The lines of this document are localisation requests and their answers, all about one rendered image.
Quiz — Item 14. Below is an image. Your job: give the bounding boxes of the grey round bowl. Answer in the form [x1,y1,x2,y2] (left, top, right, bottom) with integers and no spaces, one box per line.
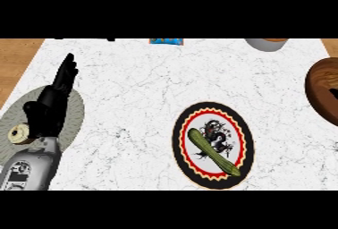
[243,38,290,53]

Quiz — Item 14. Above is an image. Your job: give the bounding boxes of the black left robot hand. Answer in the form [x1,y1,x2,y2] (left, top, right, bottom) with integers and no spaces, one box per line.
[22,53,81,140]

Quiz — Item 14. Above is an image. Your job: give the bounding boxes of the blue printed box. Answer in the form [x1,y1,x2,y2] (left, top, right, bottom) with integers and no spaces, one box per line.
[149,38,184,47]

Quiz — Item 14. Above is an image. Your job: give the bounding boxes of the grey round placemat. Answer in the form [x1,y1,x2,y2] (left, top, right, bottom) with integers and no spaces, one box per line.
[0,84,85,168]

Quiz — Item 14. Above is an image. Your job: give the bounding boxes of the pale round pastry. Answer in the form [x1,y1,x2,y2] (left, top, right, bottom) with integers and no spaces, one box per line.
[5,124,36,146]

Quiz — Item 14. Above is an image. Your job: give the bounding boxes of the black red dragon plate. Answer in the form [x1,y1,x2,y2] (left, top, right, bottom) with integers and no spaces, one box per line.
[171,101,256,191]

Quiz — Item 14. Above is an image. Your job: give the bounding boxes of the brown wooden bowl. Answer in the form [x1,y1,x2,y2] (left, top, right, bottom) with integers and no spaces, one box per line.
[304,57,338,127]

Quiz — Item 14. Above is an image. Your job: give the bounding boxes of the green cucumber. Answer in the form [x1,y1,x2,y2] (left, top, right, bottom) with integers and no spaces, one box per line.
[186,127,243,177]

